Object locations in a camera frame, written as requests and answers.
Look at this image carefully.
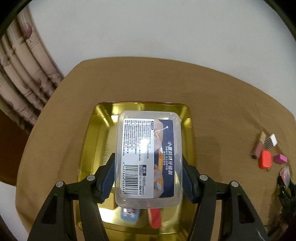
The pink lip gloss gold cap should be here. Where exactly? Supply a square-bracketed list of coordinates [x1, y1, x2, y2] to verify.
[251, 131, 266, 160]

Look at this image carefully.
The pink small block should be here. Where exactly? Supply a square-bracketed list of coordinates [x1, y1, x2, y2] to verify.
[273, 154, 287, 165]

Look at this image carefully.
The white striped small box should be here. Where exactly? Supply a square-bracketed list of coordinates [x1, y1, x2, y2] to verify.
[264, 133, 278, 149]

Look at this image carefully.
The red small block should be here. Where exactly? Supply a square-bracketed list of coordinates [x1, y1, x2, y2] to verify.
[147, 208, 162, 229]

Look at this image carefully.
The blue small packet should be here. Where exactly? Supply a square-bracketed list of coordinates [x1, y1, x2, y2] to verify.
[121, 207, 140, 223]

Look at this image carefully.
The patterned beige curtain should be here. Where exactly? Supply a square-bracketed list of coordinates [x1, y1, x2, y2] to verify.
[1, 6, 64, 133]

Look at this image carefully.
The clear pink small packet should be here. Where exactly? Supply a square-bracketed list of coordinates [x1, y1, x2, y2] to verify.
[280, 166, 290, 188]

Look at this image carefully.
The gold metal tin tray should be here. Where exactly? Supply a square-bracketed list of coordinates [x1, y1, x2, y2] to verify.
[78, 102, 196, 235]

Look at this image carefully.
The brown tablecloth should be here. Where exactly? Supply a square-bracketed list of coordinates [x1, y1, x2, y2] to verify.
[16, 57, 295, 240]

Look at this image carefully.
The red small case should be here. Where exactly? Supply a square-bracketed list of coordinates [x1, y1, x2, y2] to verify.
[258, 151, 272, 169]

